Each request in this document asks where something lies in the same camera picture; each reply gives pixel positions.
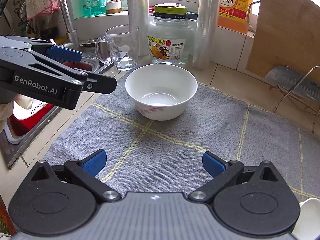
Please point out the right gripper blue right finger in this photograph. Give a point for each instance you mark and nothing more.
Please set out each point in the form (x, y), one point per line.
(213, 164)

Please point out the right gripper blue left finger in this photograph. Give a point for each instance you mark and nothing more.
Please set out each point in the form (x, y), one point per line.
(94, 163)

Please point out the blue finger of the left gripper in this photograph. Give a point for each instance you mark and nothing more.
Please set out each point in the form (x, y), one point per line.
(63, 54)
(98, 83)

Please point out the white floral bowl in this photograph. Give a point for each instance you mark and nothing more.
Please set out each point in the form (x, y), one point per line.
(308, 224)
(161, 92)

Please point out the steel kitchen faucet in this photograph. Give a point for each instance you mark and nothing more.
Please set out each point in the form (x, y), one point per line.
(71, 34)

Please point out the gloved left hand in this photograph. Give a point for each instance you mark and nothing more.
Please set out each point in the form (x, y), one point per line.
(6, 109)

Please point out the steel sink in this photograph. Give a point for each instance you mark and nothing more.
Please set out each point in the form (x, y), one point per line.
(12, 146)

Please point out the clear glass mug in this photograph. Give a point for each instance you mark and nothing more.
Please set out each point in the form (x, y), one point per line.
(119, 45)

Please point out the grey blue checked mat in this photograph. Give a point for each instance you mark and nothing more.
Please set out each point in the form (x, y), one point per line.
(231, 116)

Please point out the pink white dish cloth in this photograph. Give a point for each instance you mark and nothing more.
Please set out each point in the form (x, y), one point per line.
(35, 8)

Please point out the red plastic basin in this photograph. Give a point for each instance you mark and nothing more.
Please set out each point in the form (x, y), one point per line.
(22, 127)

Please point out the small potted plant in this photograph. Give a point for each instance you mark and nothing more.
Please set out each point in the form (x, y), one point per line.
(113, 6)

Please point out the glass jar green lid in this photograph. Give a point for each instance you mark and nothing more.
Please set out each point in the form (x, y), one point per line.
(170, 36)

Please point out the short plastic bag roll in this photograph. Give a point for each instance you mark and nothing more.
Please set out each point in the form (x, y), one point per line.
(139, 17)

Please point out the steel cleaver knife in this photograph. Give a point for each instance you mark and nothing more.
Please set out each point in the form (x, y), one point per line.
(286, 77)

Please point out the clear plastic wrap roll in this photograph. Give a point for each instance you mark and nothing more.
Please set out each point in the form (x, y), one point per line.
(205, 32)

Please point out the bamboo cutting board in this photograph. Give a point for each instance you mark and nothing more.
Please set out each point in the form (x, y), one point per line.
(287, 35)

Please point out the orange cooking wine jug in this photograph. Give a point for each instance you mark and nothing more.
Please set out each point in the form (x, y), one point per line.
(233, 15)

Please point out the metal wire rack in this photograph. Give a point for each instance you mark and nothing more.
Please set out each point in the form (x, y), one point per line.
(296, 85)

